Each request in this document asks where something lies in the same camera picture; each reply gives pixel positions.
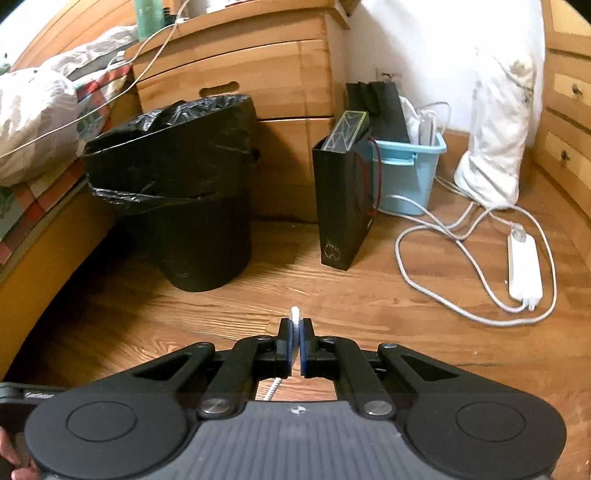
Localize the plain black paper bag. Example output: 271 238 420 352
346 80 415 145

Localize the white charging cable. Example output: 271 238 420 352
0 0 190 160

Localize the green bottle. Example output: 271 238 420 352
135 0 166 38

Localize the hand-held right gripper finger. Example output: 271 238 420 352
124 318 299 418
300 318 467 420

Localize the black bin liner bag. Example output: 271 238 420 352
82 93 257 204

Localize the checked bedsheet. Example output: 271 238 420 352
0 60 134 264

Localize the black patterned box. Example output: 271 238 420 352
324 110 371 153

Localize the white cable bundle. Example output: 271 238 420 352
398 96 451 145

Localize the wooden drawer cabinet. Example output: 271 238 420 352
526 0 591 222

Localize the black trash bin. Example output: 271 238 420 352
82 93 257 292

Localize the light blue plastic bin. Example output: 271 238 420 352
367 131 448 217

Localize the person's left hand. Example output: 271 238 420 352
0 429 40 480

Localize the large white plastic bag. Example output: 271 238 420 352
453 28 546 208

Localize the patterned pillow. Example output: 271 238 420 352
51 25 139 77

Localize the white power strip with cable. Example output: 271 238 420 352
396 175 558 326

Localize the wooden nightstand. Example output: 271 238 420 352
124 7 349 222

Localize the black paper bag gold emblem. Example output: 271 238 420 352
311 110 380 271

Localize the white shoelace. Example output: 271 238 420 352
263 307 303 403

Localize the wooden bed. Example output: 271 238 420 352
0 0 139 365

